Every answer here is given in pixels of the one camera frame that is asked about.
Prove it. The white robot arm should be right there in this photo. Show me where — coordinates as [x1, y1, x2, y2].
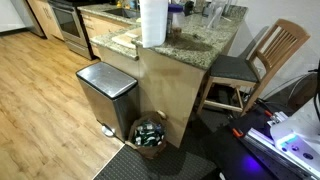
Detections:
[270, 63, 320, 180]

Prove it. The white paper towel roll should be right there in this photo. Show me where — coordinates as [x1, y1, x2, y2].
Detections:
[140, 0, 168, 48]

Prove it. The clear plastic water bottle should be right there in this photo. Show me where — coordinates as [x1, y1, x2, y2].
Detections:
[206, 0, 226, 29]

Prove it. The brown paper bag of cans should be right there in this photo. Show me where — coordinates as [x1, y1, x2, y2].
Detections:
[125, 110, 167, 159]

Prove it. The stainless steel trash can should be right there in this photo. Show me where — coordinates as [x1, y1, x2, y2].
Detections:
[76, 62, 140, 141]

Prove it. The wooden chair grey cushion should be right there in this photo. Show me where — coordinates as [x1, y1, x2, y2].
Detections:
[196, 19, 310, 115]

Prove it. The clear jar purple lid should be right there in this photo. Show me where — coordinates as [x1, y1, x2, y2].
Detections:
[167, 4, 184, 38]

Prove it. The stainless steel oven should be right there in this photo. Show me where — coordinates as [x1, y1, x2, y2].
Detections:
[47, 0, 95, 60]

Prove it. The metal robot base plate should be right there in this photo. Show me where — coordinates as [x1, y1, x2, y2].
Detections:
[231, 111, 320, 180]

